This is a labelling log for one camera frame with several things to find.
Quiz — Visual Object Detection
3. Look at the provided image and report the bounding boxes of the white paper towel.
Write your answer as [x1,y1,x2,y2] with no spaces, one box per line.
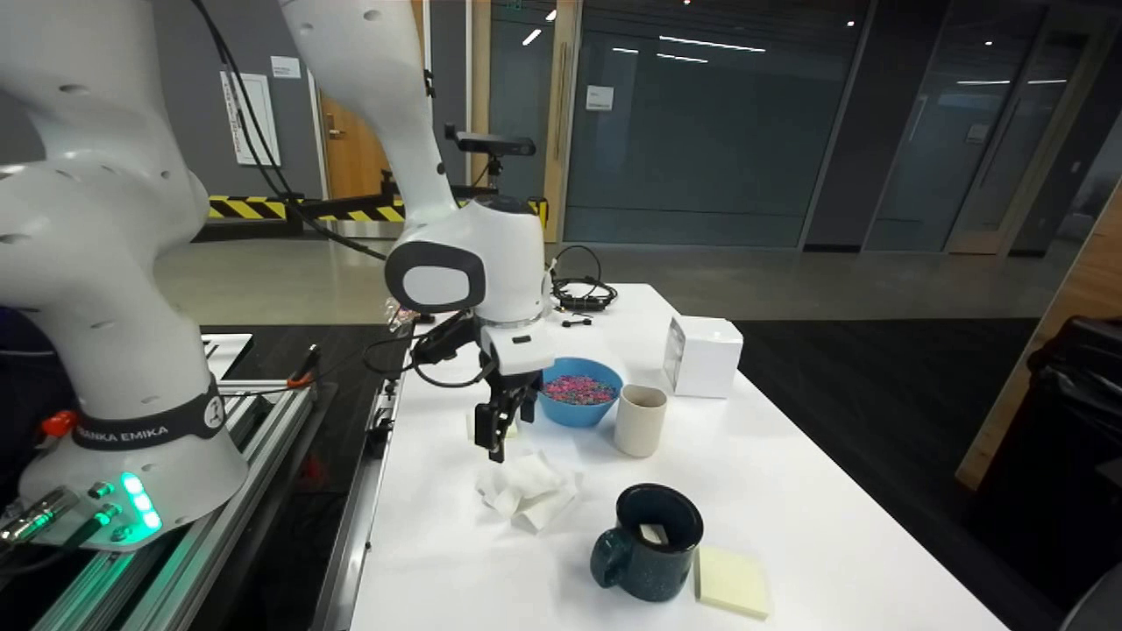
[473,453,585,535]

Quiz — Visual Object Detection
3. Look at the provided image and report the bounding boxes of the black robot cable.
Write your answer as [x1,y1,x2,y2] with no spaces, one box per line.
[189,0,388,259]

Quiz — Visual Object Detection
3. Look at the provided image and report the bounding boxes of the black office chair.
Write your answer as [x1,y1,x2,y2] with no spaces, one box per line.
[1027,311,1122,590]

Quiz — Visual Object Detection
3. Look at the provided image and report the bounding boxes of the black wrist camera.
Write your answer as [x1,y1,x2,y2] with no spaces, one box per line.
[400,311,486,390]

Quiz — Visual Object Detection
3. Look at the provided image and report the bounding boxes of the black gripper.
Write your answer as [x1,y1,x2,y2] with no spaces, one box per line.
[470,366,546,465]

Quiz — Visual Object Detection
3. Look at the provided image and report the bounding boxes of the white paper sheet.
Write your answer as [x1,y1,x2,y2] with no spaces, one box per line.
[217,68,284,169]

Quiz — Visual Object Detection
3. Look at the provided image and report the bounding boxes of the dark teal mug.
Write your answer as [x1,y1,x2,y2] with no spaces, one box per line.
[585,481,710,605]

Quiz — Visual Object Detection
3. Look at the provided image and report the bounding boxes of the aluminium rail frame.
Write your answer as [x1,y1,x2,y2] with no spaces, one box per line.
[33,377,396,631]

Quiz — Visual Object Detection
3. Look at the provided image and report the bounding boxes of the beige ceramic mug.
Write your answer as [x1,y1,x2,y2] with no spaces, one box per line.
[612,381,674,464]

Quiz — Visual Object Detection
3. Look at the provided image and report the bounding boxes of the white dispenser box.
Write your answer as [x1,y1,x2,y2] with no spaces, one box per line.
[662,311,746,400]

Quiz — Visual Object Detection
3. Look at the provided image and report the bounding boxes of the black stereo camera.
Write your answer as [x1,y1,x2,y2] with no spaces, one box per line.
[443,121,542,160]

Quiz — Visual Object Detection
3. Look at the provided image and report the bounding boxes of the colourful beads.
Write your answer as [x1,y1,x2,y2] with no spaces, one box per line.
[546,370,622,407]

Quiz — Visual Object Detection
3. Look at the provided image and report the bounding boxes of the yellow sticky note pad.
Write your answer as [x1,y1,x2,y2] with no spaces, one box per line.
[694,544,777,623]

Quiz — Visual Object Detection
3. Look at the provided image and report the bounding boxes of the black coiled cable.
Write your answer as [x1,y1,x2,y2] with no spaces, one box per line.
[546,241,622,317]

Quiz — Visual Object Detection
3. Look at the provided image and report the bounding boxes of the brown wooden door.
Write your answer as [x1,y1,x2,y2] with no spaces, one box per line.
[321,98,396,202]

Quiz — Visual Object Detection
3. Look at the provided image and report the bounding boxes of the blue bowl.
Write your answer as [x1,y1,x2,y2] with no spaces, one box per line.
[538,354,628,430]

